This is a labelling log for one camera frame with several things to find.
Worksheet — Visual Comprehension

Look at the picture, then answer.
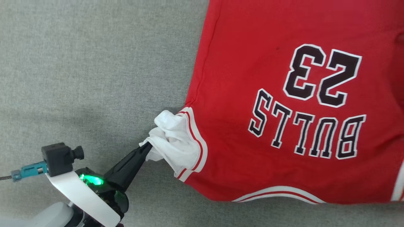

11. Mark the red Bulls 23 jersey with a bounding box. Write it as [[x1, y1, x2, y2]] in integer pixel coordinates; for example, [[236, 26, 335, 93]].
[[139, 0, 404, 205]]

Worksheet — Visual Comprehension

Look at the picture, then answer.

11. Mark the teal cable connector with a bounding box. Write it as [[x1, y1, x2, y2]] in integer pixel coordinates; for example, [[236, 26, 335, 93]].
[[11, 161, 48, 183]]

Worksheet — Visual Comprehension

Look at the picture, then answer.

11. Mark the grey fabric sofa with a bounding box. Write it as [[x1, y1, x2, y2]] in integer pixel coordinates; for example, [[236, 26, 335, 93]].
[[0, 0, 404, 227]]

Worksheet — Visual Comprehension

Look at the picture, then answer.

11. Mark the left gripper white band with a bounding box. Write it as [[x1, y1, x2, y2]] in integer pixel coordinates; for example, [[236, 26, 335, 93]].
[[47, 143, 153, 227]]

